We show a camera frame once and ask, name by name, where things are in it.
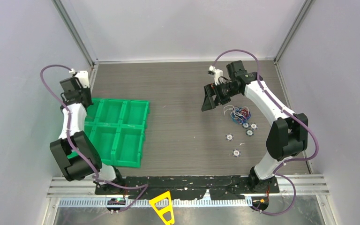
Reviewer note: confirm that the blue poker chip near front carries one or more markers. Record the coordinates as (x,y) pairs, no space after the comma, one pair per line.
(236,153)

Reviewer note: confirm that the grey poker chip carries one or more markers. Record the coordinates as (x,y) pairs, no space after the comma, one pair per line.
(245,125)

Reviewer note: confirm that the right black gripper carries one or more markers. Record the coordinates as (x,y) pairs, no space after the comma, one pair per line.
(210,90)

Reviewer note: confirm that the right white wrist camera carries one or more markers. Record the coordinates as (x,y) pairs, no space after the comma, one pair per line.
(215,73)

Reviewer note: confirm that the blue white poker chip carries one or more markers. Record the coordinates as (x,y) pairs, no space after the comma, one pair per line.
(229,137)

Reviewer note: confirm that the yellow triangular plastic piece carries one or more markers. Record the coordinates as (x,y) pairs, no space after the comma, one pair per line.
(163,207)

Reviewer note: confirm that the green six-compartment tray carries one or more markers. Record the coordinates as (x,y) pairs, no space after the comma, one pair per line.
(116,128)

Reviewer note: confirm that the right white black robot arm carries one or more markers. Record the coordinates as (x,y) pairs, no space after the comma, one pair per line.
(288,134)

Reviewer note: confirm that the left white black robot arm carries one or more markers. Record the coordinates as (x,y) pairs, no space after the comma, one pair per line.
(74,152)

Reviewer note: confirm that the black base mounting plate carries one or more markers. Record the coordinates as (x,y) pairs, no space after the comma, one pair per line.
(230,187)

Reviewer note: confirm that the white slotted cable duct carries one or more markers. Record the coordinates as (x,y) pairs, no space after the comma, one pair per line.
(113,203)

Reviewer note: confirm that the dark green poker chip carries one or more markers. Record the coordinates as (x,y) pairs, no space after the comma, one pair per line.
(249,132)

